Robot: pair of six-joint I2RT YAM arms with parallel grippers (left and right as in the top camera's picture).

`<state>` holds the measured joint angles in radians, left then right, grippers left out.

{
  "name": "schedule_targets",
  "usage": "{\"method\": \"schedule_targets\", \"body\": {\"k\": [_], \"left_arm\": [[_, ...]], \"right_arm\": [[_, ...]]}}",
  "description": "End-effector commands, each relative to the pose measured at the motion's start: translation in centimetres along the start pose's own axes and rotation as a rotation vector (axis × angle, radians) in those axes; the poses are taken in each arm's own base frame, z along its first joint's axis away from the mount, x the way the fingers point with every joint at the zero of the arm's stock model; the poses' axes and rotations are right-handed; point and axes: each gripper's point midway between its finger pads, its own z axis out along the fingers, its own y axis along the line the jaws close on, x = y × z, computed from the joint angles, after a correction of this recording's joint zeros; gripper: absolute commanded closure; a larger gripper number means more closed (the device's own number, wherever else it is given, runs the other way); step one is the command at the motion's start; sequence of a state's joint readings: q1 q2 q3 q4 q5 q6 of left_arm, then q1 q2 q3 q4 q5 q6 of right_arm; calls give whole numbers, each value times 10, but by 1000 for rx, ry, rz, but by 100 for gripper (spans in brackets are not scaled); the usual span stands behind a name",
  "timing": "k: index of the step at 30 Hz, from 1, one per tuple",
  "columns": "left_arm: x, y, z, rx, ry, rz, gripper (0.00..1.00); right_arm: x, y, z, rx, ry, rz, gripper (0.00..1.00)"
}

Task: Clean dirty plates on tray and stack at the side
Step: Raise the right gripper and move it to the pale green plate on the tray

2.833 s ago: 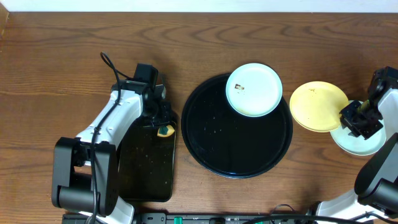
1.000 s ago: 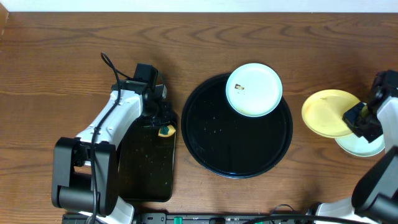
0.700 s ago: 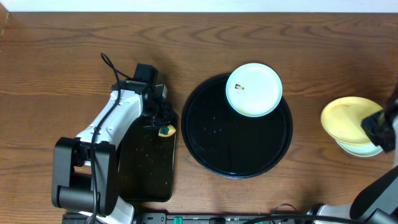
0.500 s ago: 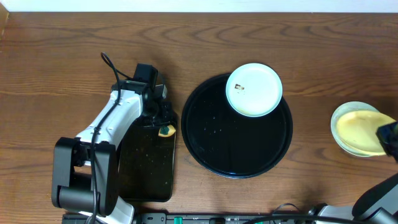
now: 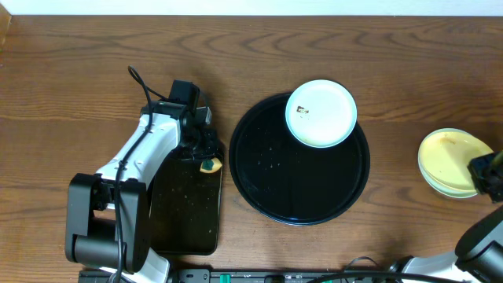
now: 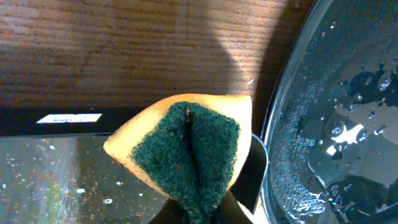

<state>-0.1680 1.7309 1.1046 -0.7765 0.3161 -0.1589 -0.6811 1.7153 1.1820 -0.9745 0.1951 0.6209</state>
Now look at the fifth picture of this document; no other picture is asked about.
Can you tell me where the green and yellow sponge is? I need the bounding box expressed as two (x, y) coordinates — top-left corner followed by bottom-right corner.
(200, 157), (222, 174)

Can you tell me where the light green plate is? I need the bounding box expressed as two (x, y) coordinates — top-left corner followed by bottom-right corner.
(417, 157), (478, 199)

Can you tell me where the yellow plate with stain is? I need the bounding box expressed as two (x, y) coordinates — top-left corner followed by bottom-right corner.
(417, 128), (493, 181)

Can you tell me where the black rectangular tray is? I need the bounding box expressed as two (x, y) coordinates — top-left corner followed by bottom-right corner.
(150, 148), (224, 255)

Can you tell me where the green plate with stain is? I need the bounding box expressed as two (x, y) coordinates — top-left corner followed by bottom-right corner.
(285, 79), (358, 149)

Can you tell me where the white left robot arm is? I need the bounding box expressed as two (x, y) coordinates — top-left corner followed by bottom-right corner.
(64, 101), (215, 282)

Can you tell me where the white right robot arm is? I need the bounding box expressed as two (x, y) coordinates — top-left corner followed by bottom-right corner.
(389, 152), (502, 282)

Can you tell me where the black round tray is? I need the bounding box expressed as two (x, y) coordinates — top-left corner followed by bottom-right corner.
(229, 93), (370, 226)

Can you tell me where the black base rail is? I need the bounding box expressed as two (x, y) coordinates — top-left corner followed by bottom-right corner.
(78, 269), (391, 283)

